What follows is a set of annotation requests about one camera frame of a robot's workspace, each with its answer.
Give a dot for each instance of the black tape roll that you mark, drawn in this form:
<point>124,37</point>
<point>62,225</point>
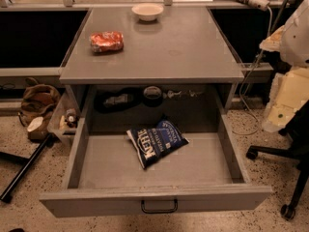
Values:
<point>152,96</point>

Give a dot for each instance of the black drawer handle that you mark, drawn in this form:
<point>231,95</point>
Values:
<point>154,207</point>

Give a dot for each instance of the blue chip bag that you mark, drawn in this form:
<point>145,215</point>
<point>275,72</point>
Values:
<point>153,144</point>

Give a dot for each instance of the clear plastic bin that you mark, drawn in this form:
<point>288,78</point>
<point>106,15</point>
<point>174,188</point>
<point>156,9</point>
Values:
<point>64,120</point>

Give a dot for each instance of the brown backpack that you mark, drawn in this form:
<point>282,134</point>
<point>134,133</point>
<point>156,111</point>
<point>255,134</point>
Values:
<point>38,104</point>

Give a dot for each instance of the white bowl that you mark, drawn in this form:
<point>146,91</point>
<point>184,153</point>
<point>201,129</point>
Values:
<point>147,11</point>

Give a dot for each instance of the black metal stand leg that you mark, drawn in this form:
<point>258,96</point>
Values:
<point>25,163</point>

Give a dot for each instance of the grey counter cabinet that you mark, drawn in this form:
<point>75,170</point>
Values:
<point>183,46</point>

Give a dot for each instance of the grey open drawer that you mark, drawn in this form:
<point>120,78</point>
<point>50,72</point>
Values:
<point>105,177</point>

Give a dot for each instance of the orange snack bag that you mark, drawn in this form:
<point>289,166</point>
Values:
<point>106,41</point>

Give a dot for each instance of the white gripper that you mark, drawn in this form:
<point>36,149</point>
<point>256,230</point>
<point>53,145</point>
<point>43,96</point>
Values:
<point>296,39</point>

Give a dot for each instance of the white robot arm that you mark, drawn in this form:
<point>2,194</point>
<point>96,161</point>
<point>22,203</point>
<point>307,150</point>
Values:
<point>294,47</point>

